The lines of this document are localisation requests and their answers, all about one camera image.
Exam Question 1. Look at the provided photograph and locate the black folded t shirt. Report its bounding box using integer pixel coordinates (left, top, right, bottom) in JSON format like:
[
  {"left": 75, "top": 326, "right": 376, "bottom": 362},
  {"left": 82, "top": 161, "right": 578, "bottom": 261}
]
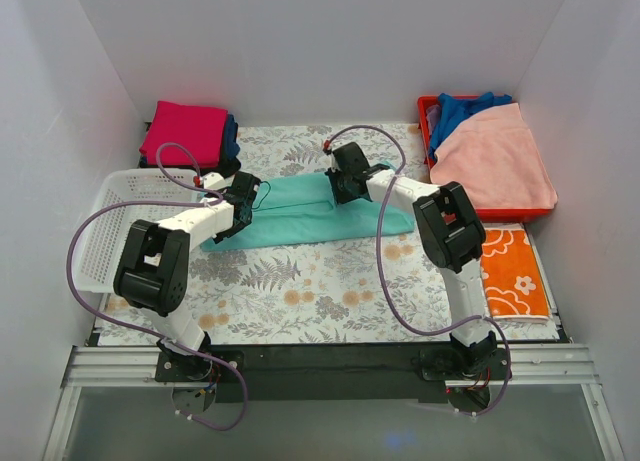
[{"left": 137, "top": 155, "right": 242, "bottom": 178}]

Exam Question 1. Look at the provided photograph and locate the purple cable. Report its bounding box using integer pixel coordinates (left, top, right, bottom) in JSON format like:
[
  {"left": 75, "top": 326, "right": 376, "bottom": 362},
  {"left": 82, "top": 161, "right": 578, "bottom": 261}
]
[
  {"left": 322, "top": 124, "right": 514, "bottom": 418},
  {"left": 67, "top": 141, "right": 250, "bottom": 431}
]

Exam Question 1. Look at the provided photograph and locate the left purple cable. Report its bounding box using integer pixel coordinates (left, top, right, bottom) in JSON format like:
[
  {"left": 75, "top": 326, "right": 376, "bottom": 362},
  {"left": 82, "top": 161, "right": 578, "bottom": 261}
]
[{"left": 67, "top": 141, "right": 250, "bottom": 431}]

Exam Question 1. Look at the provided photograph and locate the floral table mat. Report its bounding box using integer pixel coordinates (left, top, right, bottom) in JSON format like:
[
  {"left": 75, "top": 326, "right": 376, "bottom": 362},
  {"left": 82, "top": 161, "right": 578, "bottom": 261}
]
[{"left": 97, "top": 122, "right": 561, "bottom": 346}]

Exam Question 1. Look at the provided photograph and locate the magenta folded t shirt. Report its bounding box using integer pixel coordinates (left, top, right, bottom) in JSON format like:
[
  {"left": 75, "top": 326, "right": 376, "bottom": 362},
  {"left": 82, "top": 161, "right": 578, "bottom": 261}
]
[{"left": 139, "top": 101, "right": 228, "bottom": 167}]

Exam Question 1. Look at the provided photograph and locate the teal t shirt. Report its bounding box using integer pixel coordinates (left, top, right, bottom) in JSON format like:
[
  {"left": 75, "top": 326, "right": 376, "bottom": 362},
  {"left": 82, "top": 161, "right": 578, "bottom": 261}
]
[{"left": 199, "top": 158, "right": 416, "bottom": 253}]

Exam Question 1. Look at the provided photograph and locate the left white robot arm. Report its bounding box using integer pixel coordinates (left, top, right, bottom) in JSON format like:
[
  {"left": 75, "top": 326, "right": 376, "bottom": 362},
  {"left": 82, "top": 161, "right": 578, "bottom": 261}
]
[{"left": 113, "top": 172, "right": 261, "bottom": 381}]

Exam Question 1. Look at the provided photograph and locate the blue folded t shirt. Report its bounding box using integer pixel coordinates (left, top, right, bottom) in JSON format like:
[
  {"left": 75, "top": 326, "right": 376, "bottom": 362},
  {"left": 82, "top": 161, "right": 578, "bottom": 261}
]
[{"left": 220, "top": 113, "right": 240, "bottom": 161}]

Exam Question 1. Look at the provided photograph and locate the blue crumpled t shirt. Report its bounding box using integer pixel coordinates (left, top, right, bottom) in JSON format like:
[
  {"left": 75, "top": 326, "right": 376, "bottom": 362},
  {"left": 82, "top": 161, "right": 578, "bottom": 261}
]
[{"left": 427, "top": 92, "right": 513, "bottom": 162}]

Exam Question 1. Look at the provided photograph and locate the red plastic tray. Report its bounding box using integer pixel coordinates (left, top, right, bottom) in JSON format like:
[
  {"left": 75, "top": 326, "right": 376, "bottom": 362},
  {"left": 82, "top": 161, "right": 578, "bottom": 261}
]
[{"left": 417, "top": 95, "right": 552, "bottom": 224}]

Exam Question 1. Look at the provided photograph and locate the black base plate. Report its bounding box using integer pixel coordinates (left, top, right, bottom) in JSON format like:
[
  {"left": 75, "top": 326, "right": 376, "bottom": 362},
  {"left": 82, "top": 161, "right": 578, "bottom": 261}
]
[{"left": 154, "top": 340, "right": 514, "bottom": 405}]

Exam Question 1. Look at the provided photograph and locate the pink towel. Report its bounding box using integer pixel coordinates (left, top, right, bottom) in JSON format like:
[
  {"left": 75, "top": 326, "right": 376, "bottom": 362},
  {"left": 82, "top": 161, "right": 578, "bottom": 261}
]
[{"left": 430, "top": 103, "right": 558, "bottom": 210}]

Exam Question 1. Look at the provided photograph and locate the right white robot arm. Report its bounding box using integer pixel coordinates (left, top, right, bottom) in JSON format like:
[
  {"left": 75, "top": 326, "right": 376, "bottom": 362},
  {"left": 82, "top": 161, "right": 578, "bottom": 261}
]
[{"left": 323, "top": 141, "right": 497, "bottom": 379}]

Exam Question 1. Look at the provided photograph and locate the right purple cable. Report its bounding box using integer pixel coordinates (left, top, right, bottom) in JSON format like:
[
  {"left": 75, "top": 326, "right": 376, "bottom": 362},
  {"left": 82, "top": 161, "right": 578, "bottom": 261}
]
[{"left": 322, "top": 124, "right": 514, "bottom": 418}]

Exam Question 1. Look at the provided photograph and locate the orange floral towel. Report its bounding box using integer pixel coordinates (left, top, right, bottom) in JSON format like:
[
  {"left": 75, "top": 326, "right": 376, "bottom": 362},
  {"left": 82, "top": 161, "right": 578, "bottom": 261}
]
[{"left": 481, "top": 227, "right": 551, "bottom": 322}]

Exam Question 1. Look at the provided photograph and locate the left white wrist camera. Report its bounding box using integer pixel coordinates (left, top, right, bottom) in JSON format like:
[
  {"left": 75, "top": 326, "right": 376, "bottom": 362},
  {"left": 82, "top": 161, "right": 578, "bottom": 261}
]
[{"left": 194, "top": 172, "right": 233, "bottom": 191}]

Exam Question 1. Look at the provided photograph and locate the white plastic basket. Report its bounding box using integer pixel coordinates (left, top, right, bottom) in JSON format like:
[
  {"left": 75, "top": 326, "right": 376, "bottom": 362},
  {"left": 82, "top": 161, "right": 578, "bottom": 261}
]
[{"left": 73, "top": 168, "right": 201, "bottom": 294}]

